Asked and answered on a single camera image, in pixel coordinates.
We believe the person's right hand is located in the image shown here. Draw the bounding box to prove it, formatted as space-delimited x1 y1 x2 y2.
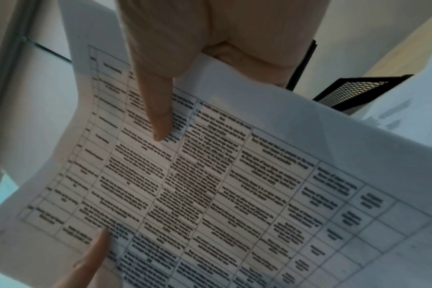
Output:
114 0 331 141

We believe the person's left hand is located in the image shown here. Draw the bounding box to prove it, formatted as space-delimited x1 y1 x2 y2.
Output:
27 227 112 288

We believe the black mesh paper tray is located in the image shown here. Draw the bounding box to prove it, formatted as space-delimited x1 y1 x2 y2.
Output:
285 39 414 112

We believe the stack of papers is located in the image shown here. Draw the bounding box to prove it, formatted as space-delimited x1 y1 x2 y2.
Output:
0 0 432 288

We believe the pile of printed papers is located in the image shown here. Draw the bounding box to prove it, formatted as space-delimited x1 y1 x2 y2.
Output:
351 46 432 158

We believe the window with black frame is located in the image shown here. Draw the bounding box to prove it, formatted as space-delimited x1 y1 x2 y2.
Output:
0 0 75 214

